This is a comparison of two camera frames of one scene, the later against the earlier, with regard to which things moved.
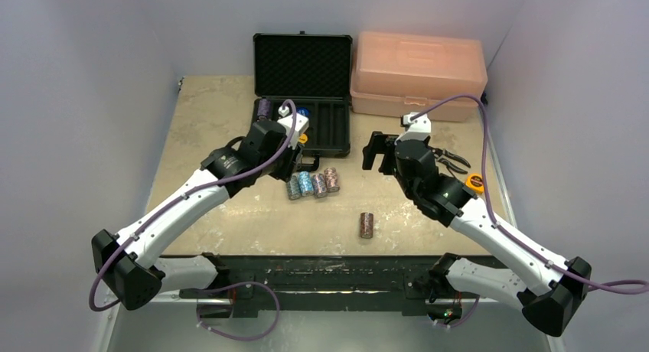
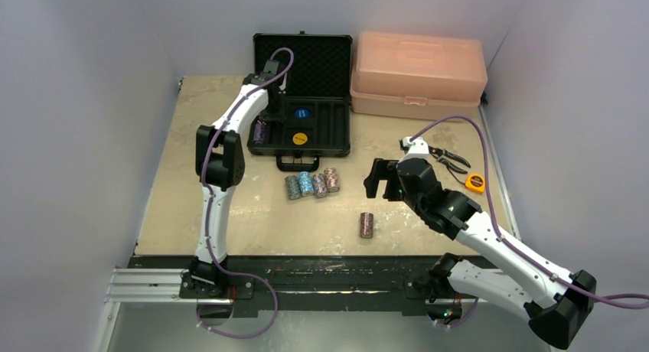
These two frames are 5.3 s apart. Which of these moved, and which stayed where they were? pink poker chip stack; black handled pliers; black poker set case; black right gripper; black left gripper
Moved: black right gripper; black left gripper
Stayed: pink poker chip stack; black handled pliers; black poker set case
